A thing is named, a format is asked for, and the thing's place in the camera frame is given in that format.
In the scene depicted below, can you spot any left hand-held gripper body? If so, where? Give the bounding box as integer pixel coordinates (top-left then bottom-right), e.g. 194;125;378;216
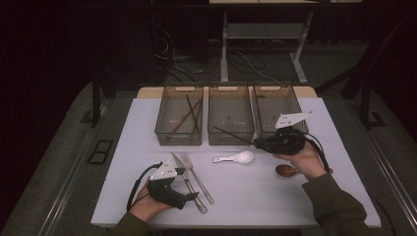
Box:
146;156;188;210

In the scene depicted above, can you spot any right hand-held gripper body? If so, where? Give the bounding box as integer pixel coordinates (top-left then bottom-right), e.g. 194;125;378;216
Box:
271;110;315;155

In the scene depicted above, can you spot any steel table knife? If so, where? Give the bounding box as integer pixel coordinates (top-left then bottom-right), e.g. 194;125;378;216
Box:
170;151;209;214

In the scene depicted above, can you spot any steel fork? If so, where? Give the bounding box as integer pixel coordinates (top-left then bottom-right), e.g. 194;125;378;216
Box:
180;152;216;206

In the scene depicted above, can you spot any transparent grey plastic bin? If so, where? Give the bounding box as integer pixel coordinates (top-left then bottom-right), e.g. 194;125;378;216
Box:
253;83;310;147
208;82;256;147
154;83;205;147

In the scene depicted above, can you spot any brown wooden chopstick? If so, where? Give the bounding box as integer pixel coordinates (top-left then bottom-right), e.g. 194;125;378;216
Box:
171;99;203;135
192;106;203;134

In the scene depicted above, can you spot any person's left hand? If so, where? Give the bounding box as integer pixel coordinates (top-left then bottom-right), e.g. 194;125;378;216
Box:
129;183;173;224

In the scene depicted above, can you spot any person's right hand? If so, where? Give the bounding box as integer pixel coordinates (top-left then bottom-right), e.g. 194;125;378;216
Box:
273;141;328;182

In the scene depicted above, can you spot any white ceramic spoon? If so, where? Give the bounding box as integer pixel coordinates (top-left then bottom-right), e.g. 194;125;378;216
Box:
211;150;256;165

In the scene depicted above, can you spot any brown wooden spoon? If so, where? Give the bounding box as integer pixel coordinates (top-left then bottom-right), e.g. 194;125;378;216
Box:
274;163;334;179

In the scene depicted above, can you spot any black angled metal stand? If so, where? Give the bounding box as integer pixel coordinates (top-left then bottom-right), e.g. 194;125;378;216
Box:
314;16;417;130

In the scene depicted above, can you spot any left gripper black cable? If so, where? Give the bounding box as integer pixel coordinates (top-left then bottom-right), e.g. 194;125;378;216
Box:
126;160;164;212

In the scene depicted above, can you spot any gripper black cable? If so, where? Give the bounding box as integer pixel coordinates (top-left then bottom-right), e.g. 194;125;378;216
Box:
303;132;332;174
126;160;164;212

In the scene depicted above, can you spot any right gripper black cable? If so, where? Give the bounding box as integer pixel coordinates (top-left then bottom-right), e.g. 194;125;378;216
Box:
303;132;332;174

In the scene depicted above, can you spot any white metal desk frame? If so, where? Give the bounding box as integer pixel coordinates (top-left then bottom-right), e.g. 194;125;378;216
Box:
209;0;362;85

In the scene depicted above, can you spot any metal floor rail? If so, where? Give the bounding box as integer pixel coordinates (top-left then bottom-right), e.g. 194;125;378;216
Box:
32;97;114;236
343;97;417;232

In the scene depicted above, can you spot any tangle of floor cables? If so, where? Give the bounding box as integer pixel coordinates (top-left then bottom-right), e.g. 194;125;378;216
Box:
150;13;279;83

